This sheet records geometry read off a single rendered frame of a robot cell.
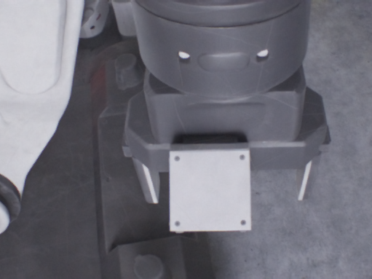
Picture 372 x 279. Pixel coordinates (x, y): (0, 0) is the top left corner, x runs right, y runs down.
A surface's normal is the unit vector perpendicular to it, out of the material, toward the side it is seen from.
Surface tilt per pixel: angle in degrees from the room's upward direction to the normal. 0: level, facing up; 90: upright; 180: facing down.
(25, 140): 90
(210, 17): 87
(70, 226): 0
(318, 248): 0
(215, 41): 88
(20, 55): 90
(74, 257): 0
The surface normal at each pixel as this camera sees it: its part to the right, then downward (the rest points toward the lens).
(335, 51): -0.11, -0.61
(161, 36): -0.62, 0.62
